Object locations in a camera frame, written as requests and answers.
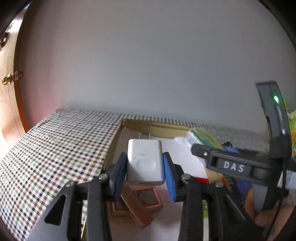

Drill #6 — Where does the clear box green label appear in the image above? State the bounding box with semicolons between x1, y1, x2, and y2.
184;128;224;150

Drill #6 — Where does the red toy brick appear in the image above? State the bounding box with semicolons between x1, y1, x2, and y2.
195;177;209;184

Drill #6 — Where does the white power adapter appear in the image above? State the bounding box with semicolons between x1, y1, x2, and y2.
126;133;165;186

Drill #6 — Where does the brown translucent stick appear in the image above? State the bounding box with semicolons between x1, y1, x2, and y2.
121;181;154;228

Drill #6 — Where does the lime green toy brick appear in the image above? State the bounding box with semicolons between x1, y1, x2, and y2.
202;200;208;218

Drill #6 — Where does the person's hand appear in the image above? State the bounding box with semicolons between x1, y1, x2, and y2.
244;185;296;241

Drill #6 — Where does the purple toy block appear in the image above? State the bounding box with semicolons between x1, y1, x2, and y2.
233;179;252;198

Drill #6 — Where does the gold metal tin box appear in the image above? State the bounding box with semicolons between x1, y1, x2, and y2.
79;118;232;241

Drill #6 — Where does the checkered tablecloth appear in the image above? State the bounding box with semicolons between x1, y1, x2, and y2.
1;108;268;240

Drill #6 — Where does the green patterned hanging cloth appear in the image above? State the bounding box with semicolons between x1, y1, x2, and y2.
284;101;296;158

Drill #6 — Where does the wooden door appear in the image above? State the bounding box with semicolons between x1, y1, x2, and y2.
1;7;29;143

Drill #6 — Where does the brass door knob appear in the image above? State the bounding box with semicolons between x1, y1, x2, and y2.
2;71;23;85

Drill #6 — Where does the pink square frame tile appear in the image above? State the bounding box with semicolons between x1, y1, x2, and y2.
110;186;163;217

